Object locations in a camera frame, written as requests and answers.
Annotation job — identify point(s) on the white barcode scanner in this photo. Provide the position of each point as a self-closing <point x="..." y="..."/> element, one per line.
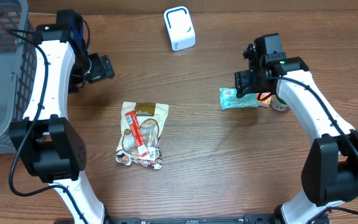
<point x="180" y="28"/>

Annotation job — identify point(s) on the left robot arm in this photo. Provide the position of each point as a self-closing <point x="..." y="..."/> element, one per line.
<point x="50" y="153"/>

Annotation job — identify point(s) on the orange tissue packet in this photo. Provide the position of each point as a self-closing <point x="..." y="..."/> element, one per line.
<point x="264" y="99"/>

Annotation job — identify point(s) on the green lid glass jar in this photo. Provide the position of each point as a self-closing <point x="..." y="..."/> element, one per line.
<point x="278" y="104"/>

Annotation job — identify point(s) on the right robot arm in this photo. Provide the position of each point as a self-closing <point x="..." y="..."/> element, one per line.
<point x="329" y="176"/>

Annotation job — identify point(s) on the red snack stick packet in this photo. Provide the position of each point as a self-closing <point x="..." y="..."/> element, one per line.
<point x="136" y="132"/>

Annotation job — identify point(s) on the dried food snack bag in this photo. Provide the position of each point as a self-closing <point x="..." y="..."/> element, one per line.
<point x="151" y="118"/>

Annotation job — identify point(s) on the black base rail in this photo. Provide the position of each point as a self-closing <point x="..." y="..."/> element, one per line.
<point x="179" y="221"/>

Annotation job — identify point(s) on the grey plastic mesh basket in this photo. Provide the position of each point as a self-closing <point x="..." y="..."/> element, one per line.
<point x="17" y="67"/>

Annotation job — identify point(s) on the teal wet wipes pack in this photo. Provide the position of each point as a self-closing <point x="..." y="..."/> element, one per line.
<point x="229" y="100"/>

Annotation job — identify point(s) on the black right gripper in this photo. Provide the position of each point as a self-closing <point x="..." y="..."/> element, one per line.
<point x="244" y="83"/>

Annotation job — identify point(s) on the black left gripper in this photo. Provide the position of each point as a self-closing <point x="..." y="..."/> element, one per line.
<point x="105" y="67"/>

